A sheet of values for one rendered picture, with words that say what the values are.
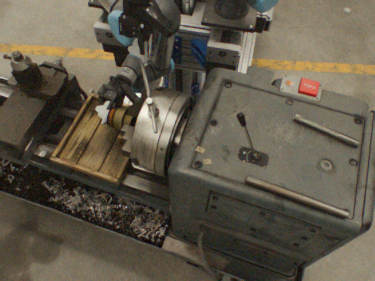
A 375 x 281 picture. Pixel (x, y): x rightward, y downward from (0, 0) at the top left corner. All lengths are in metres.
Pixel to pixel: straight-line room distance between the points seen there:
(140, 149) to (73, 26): 2.34
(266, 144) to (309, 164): 0.13
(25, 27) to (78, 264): 2.12
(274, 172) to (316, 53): 2.27
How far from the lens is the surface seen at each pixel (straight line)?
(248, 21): 1.56
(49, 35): 3.37
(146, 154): 1.16
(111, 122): 1.32
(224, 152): 1.05
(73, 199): 1.79
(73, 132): 1.58
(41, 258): 2.37
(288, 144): 1.10
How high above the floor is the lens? 2.17
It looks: 60 degrees down
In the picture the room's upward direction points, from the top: 2 degrees clockwise
